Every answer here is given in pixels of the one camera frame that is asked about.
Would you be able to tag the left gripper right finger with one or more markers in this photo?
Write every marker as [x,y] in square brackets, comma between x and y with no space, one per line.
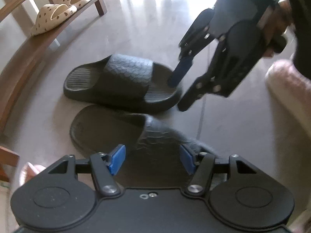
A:
[200,168]

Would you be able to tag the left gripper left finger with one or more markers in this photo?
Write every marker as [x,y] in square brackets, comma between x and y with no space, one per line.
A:
[104,167]

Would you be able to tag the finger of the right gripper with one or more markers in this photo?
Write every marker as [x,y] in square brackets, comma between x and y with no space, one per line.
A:
[180,71]
[196,91]

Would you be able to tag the dark green textured slide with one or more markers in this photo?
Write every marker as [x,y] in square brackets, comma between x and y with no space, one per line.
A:
[123,82]

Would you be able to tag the pink plush slipper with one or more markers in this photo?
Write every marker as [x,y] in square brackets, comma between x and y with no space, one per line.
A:
[28,172]

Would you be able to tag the person right hand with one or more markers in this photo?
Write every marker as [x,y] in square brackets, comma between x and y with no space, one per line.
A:
[274,22]

